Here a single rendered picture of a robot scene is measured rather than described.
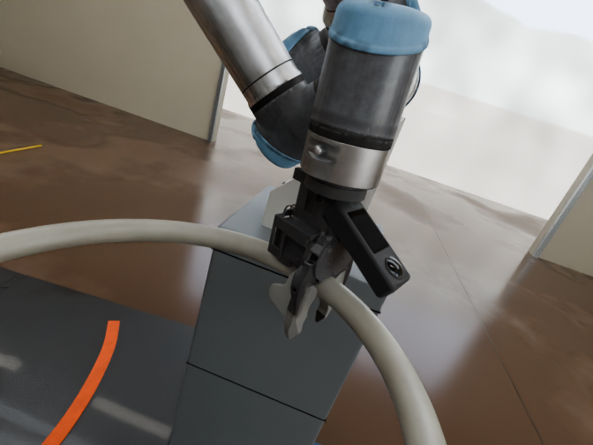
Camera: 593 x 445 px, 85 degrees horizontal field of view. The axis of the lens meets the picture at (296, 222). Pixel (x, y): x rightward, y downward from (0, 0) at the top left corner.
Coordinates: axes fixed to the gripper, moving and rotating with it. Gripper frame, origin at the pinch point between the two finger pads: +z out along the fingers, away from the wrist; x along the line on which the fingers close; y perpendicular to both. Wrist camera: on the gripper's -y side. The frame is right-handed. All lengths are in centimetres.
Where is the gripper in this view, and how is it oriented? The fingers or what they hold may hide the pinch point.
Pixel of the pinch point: (310, 325)
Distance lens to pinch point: 45.6
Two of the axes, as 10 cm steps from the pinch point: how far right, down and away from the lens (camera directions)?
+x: -6.9, 1.6, -7.1
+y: -6.9, -4.3, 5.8
